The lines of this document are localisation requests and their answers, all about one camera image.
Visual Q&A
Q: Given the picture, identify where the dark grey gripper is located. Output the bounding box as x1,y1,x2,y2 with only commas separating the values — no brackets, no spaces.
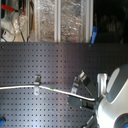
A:
68,71,98,109

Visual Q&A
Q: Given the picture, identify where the white cable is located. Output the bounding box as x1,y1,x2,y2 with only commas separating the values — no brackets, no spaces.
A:
0,84,98,102

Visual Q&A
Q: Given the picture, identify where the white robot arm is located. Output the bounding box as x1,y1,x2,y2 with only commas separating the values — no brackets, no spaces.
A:
68,64,128,128

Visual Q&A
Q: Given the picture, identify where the black pegboard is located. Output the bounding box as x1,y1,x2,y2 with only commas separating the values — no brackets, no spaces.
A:
0,43,128,128

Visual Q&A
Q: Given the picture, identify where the blue clamp top right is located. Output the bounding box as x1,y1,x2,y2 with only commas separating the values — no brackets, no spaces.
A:
91,26,98,44

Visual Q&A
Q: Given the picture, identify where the clear plastic storage shelf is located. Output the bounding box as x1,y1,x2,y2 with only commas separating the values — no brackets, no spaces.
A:
34,0,94,43

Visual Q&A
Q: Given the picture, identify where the blue object bottom left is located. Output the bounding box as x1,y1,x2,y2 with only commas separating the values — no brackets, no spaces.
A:
0,116,6,127

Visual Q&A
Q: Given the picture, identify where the red tool top left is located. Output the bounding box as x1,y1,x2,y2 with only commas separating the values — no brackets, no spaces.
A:
1,4,25,15

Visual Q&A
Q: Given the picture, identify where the metal cable clip right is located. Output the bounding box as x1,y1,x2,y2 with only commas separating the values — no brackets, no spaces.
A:
71,76,80,94

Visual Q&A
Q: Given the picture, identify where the metal cable clip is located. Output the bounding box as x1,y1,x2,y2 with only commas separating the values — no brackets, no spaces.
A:
34,75,41,95
71,76,80,94

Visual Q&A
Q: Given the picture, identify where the metal cable clip left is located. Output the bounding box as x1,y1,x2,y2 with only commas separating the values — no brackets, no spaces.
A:
34,75,41,95

